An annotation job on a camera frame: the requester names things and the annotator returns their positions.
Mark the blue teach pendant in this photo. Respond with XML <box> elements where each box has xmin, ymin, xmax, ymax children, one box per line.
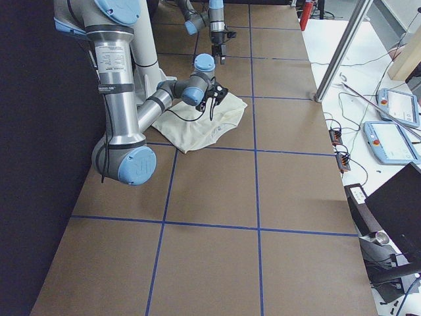
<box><xmin>362</xmin><ymin>121</ymin><xmax>420</xmax><ymax>165</ymax></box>
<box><xmin>376</xmin><ymin>88</ymin><xmax>420</xmax><ymax>128</ymax></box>

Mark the cream long-sleeve cat shirt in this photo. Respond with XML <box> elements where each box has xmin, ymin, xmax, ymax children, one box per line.
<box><xmin>152</xmin><ymin>93</ymin><xmax>247</xmax><ymax>153</ymax></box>

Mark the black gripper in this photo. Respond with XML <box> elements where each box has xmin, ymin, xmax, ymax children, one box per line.
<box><xmin>210</xmin><ymin>31</ymin><xmax>226</xmax><ymax>65</ymax></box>
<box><xmin>195</xmin><ymin>97</ymin><xmax>214</xmax><ymax>112</ymax></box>

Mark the orange black connector module near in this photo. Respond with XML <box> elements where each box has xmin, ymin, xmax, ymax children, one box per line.
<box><xmin>335</xmin><ymin>151</ymin><xmax>351</xmax><ymax>174</ymax></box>

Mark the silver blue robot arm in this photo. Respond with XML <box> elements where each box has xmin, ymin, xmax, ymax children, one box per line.
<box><xmin>54</xmin><ymin>1</ymin><xmax>216</xmax><ymax>186</ymax></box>
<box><xmin>175</xmin><ymin>0</ymin><xmax>229</xmax><ymax>65</ymax></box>

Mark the far blue teach pendant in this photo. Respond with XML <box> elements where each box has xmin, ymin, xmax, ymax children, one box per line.
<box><xmin>376</xmin><ymin>88</ymin><xmax>420</xmax><ymax>128</ymax></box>

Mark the black monitor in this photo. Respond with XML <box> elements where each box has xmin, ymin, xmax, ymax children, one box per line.
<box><xmin>365</xmin><ymin>162</ymin><xmax>420</xmax><ymax>262</ymax></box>

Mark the silver metal cup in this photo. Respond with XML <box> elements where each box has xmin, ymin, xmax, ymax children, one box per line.
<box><xmin>368</xmin><ymin>231</ymin><xmax>390</xmax><ymax>246</ymax></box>

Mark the aluminium frame post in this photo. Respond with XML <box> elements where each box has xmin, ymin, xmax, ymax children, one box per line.
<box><xmin>314</xmin><ymin>0</ymin><xmax>374</xmax><ymax>103</ymax></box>

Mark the orange black connector module far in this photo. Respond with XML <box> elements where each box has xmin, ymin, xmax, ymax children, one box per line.
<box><xmin>328</xmin><ymin>128</ymin><xmax>343</xmax><ymax>146</ymax></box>

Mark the near blue teach pendant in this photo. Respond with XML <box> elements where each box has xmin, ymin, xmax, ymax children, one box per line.
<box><xmin>362</xmin><ymin>121</ymin><xmax>420</xmax><ymax>165</ymax></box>

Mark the long reacher grabber tool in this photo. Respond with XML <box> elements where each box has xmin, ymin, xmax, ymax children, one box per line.
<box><xmin>340</xmin><ymin>82</ymin><xmax>420</xmax><ymax>140</ymax></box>

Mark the black box with white label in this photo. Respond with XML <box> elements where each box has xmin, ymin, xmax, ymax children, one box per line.
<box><xmin>344</xmin><ymin>184</ymin><xmax>383</xmax><ymax>236</ymax></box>

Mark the orange black connector module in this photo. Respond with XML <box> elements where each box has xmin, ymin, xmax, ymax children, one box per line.
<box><xmin>335</xmin><ymin>151</ymin><xmax>351</xmax><ymax>174</ymax></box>
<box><xmin>328</xmin><ymin>128</ymin><xmax>343</xmax><ymax>146</ymax></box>

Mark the red cylinder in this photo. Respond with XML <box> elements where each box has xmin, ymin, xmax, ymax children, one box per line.
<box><xmin>299</xmin><ymin>0</ymin><xmax>313</xmax><ymax>31</ymax></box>

